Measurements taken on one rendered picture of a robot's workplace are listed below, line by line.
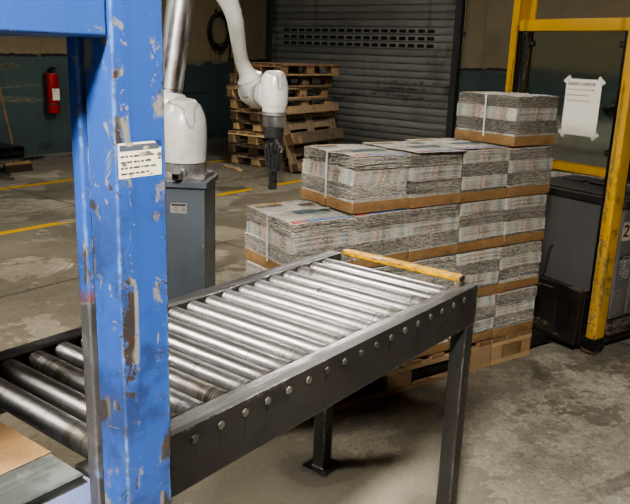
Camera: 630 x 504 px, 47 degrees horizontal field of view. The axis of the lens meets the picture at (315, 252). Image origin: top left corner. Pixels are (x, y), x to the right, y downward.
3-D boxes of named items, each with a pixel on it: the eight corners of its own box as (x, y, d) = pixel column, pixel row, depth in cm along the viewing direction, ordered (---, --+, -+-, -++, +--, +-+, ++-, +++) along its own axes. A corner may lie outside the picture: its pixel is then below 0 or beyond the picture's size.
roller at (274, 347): (177, 321, 192) (177, 303, 191) (318, 372, 165) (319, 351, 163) (163, 326, 188) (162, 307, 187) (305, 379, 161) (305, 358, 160)
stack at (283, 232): (241, 388, 323) (243, 204, 301) (436, 339, 387) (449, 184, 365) (287, 426, 292) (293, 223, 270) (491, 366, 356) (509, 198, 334)
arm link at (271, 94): (293, 113, 275) (276, 110, 286) (294, 70, 271) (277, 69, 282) (267, 113, 270) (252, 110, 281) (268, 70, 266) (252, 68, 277)
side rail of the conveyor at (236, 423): (459, 318, 222) (463, 281, 219) (476, 323, 219) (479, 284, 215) (78, 529, 119) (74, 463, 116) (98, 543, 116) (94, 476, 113)
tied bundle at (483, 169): (403, 189, 348) (406, 140, 342) (448, 185, 364) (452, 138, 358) (459, 204, 318) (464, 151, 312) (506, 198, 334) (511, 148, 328)
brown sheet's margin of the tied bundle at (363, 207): (329, 206, 300) (329, 196, 299) (383, 200, 316) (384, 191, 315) (352, 214, 287) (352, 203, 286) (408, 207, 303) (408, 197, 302)
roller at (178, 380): (94, 349, 172) (93, 329, 171) (238, 412, 145) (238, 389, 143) (75, 356, 169) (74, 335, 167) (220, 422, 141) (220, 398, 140)
